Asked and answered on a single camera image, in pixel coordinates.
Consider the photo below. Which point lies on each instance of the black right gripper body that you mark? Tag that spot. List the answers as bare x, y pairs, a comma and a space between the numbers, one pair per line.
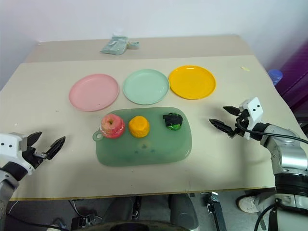
240, 125

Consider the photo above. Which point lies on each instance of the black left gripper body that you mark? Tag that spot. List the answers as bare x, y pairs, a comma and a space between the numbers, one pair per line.
33, 156

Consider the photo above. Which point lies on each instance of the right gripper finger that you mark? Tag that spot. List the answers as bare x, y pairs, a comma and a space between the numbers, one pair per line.
220, 125
232, 110

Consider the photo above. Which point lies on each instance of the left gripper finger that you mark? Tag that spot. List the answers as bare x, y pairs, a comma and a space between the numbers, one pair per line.
34, 138
55, 147

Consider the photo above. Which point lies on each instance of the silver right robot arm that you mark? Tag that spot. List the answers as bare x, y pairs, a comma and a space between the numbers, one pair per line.
288, 154

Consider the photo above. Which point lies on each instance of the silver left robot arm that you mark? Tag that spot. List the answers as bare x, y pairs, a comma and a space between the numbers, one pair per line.
7, 183

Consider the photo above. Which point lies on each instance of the dark green vegetable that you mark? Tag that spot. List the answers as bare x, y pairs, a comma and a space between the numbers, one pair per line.
173, 121

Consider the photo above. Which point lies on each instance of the yellow round plate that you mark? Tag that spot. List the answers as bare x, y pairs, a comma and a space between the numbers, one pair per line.
192, 82

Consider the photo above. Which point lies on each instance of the pink round plate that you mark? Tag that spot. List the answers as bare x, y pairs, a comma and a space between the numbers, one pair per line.
93, 92

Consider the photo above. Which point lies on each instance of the orange fruit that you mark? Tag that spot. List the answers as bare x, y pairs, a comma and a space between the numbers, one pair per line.
139, 126

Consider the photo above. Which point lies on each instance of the mint green round plate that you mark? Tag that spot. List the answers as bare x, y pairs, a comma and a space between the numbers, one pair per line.
145, 86

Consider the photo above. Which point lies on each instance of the blue bottle cap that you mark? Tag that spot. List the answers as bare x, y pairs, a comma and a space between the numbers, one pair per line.
275, 76

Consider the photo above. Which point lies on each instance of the red pink apple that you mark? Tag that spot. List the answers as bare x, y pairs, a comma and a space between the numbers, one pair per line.
112, 126

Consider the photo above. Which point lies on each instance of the purple glossy object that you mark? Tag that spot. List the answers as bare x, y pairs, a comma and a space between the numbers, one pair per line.
294, 79

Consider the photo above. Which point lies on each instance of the translucent green cutting board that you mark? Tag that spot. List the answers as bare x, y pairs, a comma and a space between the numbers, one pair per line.
154, 149

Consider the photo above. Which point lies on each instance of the white shoe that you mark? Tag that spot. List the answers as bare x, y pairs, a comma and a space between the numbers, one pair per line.
249, 204

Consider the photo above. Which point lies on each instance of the mint green folded cloth pouch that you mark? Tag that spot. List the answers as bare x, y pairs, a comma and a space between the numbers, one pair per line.
114, 45

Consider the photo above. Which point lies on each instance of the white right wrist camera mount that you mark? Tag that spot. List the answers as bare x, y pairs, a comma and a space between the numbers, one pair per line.
255, 109

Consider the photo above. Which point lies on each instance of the black table leg post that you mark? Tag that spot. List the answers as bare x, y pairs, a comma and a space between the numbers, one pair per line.
216, 211

